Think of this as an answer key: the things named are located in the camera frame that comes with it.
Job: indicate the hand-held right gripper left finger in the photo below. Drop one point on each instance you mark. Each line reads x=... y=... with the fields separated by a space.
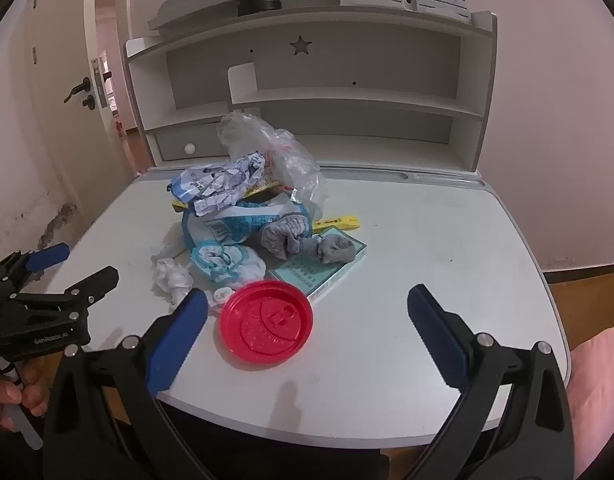
x=179 y=345

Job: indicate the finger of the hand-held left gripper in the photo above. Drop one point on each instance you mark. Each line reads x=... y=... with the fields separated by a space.
x=47 y=256
x=94 y=282

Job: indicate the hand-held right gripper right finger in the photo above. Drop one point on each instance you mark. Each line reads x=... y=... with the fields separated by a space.
x=437 y=340

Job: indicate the red plastic lid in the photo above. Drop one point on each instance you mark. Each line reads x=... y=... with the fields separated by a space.
x=267 y=325

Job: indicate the green white cardboard box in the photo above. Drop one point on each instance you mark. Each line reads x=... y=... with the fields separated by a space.
x=312 y=275

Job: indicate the person's left hand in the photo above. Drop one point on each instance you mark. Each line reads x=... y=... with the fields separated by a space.
x=7 y=392

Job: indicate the small white cap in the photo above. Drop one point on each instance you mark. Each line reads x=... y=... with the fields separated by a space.
x=221 y=297

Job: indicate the crumpled white tissue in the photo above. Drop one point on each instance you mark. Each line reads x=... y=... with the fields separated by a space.
x=172 y=280

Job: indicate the small crumpled blue white wrapper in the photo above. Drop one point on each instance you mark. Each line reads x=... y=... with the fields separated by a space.
x=227 y=260

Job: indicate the blue white snack bag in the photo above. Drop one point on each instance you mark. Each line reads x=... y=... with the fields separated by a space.
x=227 y=227

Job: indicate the grey sock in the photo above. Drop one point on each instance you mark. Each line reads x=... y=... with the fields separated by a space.
x=287 y=237

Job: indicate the yellow tube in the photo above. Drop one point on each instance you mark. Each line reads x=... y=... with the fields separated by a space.
x=339 y=221

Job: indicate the pink cloth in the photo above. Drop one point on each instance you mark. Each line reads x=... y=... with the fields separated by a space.
x=597 y=400

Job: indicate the metal door lock plate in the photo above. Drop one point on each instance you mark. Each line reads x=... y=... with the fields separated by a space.
x=98 y=85

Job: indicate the grey drawer with white knob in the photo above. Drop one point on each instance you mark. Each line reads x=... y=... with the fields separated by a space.
x=207 y=140

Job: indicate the clear plastic bag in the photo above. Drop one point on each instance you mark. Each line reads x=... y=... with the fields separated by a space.
x=292 y=165

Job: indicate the white door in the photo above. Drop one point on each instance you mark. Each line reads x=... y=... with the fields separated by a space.
x=57 y=35

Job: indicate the white desk shelf unit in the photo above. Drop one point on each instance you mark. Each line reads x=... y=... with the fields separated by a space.
x=337 y=60

